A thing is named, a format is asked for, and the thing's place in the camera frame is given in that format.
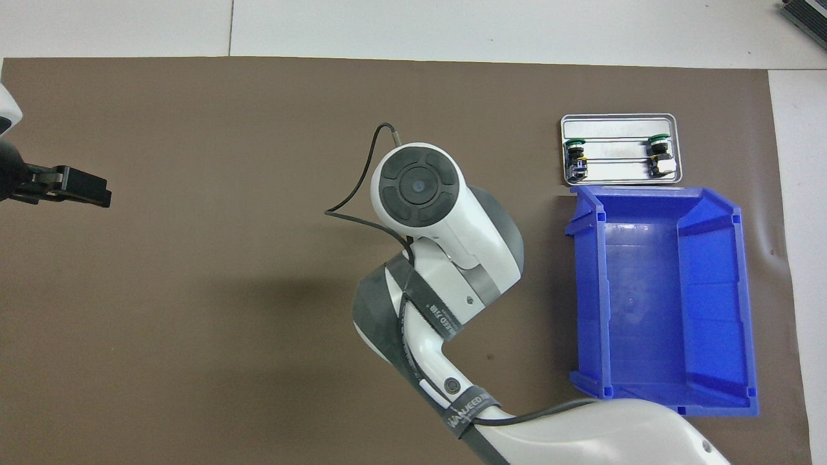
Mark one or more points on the brown table mat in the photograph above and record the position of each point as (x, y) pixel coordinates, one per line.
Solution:
(194, 323)

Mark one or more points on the blue plastic storage bin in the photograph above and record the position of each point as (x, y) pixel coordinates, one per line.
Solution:
(646, 303)

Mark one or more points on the green push button white block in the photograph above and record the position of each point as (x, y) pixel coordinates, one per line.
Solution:
(661, 158)

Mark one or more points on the grey ribbed device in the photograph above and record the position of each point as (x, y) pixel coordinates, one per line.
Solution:
(807, 13)

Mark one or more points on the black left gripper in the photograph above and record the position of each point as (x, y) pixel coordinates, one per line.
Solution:
(13, 174)

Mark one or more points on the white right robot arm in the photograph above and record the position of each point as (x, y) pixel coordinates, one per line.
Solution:
(452, 226)

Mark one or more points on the grey metal tray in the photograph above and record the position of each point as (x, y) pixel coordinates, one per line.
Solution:
(614, 126)

